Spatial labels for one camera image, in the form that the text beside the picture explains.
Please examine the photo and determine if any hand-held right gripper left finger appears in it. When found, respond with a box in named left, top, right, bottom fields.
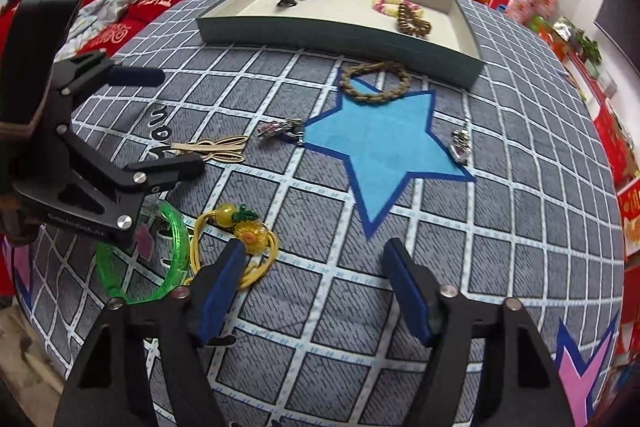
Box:
left=52, top=239, right=249, bottom=427

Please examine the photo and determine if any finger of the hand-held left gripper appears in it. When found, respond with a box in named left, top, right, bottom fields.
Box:
left=122, top=154, right=206, bottom=198
left=55, top=49, right=166, bottom=96

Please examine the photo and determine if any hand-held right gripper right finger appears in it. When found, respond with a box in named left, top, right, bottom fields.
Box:
left=382, top=238, right=576, bottom=427

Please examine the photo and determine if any beige hair clip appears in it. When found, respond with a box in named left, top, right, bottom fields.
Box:
left=169, top=135, right=250, bottom=163

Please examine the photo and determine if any yellow fruit hair tie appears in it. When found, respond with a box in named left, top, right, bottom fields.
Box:
left=190, top=204, right=279, bottom=291

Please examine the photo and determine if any grey-green cardboard box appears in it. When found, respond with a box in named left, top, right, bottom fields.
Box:
left=196, top=0, right=485, bottom=88

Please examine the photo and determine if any colourful beaded bracelet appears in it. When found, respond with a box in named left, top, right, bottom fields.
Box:
left=372, top=0, right=417, bottom=16

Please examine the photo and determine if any brown spiral hair tie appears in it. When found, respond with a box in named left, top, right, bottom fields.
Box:
left=397, top=3, right=432, bottom=39

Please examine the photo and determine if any person's left hand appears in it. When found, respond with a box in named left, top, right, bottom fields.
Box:
left=0, top=192, right=37, bottom=249

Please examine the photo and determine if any green transparent bangle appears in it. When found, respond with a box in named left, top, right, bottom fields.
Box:
left=94, top=202, right=194, bottom=306

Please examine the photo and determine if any pale blue garment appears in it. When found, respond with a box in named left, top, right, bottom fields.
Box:
left=60, top=0, right=152, bottom=58

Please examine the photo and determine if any purple rhinestone hair clip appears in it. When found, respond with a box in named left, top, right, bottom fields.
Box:
left=257, top=119, right=305, bottom=146

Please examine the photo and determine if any grey checked star table cloth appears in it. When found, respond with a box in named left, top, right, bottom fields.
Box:
left=10, top=0, right=627, bottom=427

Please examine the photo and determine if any silver rhinestone hair clip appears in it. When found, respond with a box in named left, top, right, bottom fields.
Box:
left=449, top=127, right=472, bottom=166

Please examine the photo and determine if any orange snack box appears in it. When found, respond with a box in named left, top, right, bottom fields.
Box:
left=617, top=179, right=640, bottom=259

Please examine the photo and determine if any green potted plant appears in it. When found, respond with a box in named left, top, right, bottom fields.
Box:
left=575, top=29, right=601, bottom=64

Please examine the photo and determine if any braided rope bracelet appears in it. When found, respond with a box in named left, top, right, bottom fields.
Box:
left=340, top=61, right=411, bottom=106

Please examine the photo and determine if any black wall television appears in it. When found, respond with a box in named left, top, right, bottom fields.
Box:
left=592, top=0, right=640, bottom=60

